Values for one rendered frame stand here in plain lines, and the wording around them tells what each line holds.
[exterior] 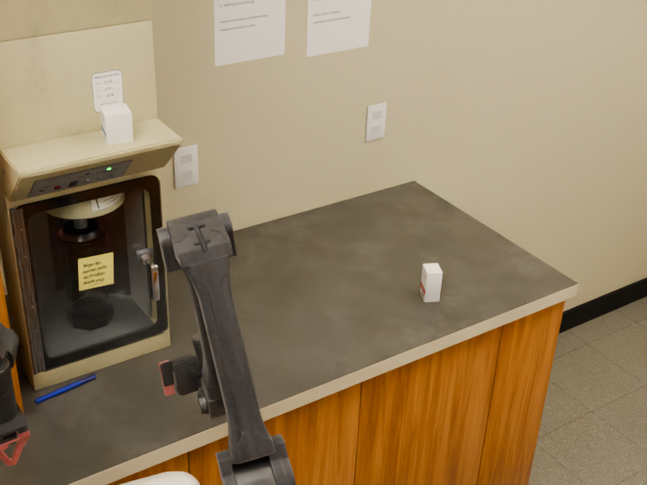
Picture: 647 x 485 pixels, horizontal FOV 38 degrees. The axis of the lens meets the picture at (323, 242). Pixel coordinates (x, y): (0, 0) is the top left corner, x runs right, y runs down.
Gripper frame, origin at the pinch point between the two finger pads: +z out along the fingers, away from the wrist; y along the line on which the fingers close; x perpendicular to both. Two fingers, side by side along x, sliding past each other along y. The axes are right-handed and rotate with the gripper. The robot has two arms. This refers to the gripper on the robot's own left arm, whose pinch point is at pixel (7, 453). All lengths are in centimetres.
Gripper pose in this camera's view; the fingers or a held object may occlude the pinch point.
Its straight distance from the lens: 174.9
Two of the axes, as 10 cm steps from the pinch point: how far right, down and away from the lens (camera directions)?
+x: -8.3, 2.6, -5.0
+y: -5.6, -4.4, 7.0
